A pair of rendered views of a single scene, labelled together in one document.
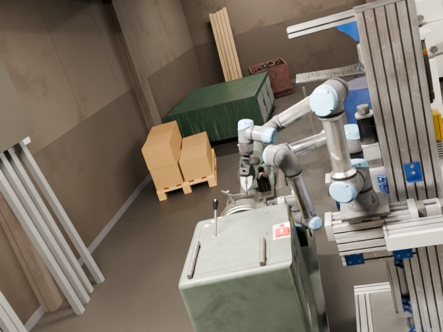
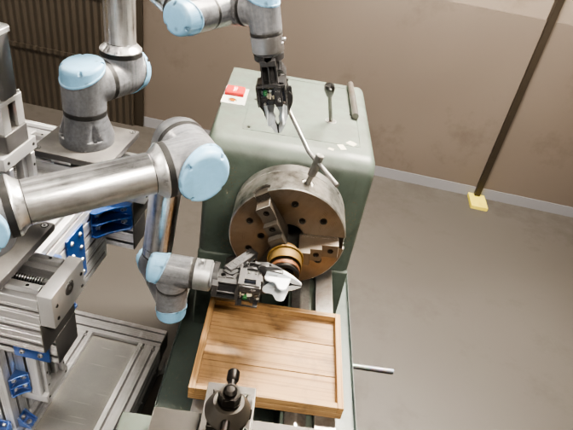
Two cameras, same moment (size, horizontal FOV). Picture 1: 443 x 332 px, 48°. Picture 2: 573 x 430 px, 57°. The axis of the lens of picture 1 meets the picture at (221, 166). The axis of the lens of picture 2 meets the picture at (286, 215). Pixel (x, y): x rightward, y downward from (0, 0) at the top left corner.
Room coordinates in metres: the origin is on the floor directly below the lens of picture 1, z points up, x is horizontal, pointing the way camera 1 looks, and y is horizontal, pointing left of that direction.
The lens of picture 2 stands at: (3.55, -0.33, 1.93)
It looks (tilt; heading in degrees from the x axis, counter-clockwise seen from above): 35 degrees down; 166
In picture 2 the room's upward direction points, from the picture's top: 10 degrees clockwise
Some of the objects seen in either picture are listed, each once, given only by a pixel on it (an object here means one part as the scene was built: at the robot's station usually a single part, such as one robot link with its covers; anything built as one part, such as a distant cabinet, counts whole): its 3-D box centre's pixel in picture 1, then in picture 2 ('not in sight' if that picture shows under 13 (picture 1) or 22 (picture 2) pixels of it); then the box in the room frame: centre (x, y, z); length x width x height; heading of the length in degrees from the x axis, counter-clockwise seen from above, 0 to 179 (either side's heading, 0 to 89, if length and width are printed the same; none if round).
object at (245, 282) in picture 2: (267, 205); (237, 281); (2.64, -0.19, 1.08); 0.12 x 0.09 x 0.08; 79
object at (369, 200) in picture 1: (361, 195); (86, 124); (2.14, -0.60, 1.21); 0.15 x 0.15 x 0.10
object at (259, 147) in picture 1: (257, 161); not in sight; (3.60, -0.27, 1.01); 0.30 x 0.20 x 0.29; 169
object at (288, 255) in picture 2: not in sight; (285, 263); (2.57, -0.06, 1.08); 0.09 x 0.09 x 0.09; 79
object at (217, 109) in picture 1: (225, 110); not in sight; (8.54, -0.35, 0.33); 1.74 x 1.54 x 0.66; 163
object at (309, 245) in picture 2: not in sight; (321, 246); (2.51, 0.04, 1.09); 0.12 x 0.11 x 0.05; 79
